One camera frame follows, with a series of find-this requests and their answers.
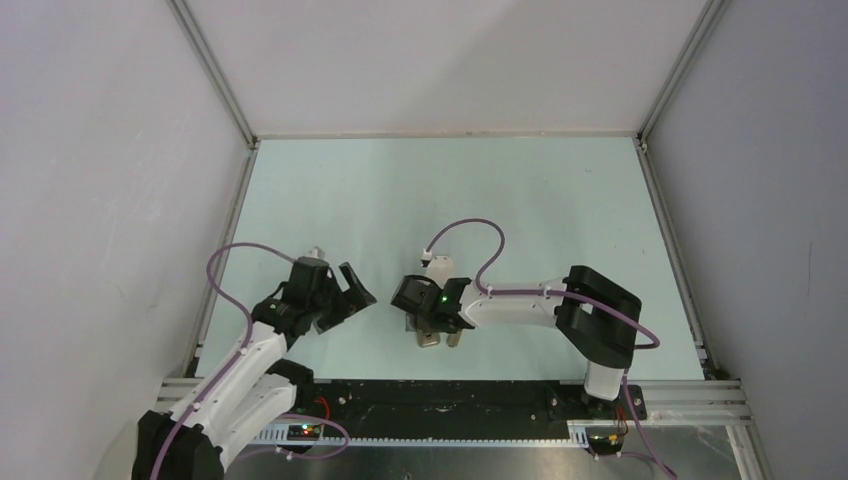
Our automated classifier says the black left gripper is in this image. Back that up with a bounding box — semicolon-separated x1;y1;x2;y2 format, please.
308;263;375;334

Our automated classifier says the beige remote control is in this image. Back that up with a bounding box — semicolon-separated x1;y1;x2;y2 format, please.
406;313;441;348

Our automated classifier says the beige battery compartment cover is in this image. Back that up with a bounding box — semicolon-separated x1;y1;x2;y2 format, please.
445;330;463;348

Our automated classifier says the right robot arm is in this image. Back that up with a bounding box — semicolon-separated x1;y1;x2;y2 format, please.
391;265;642;418

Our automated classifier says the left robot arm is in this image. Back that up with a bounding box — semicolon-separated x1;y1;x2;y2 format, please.
130;256;377;479

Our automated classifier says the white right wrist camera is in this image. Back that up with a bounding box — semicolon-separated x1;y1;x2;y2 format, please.
420;249;455;288

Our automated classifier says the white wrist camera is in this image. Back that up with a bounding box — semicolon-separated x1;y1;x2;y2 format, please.
305;246;325;260
420;249;455;288

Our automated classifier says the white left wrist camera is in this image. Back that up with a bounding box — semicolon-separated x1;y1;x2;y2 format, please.
305;246;325;260

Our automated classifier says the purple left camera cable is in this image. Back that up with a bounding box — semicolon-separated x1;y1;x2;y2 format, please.
148;242;299;480

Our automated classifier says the purple camera cable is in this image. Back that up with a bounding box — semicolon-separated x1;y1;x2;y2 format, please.
423;218;661;350
148;242;299;480

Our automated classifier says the white slotted cable duct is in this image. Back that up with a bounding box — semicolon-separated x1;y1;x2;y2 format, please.
251;423;591;448

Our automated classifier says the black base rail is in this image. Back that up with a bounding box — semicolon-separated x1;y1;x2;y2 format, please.
292;380;648;442

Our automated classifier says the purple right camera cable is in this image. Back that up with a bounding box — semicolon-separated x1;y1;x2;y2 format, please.
423;218;661;350

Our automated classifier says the left aluminium frame post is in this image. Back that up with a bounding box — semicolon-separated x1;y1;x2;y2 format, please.
167;0;257;150

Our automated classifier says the aluminium frame post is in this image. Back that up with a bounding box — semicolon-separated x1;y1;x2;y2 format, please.
637;0;730;144
167;0;257;150

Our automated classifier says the right aluminium frame post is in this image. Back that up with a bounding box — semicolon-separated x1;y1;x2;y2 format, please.
637;0;730;144

